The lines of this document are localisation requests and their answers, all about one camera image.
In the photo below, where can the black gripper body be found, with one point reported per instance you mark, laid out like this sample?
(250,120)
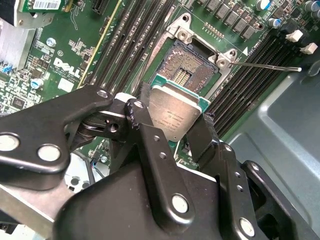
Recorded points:
(112,212)

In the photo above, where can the silver CPU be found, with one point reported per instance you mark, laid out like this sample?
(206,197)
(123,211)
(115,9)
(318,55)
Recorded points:
(172,110)

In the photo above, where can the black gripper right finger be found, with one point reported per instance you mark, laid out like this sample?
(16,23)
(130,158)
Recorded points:
(232,200)

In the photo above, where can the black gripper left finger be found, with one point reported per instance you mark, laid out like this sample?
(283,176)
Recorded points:
(37,130)

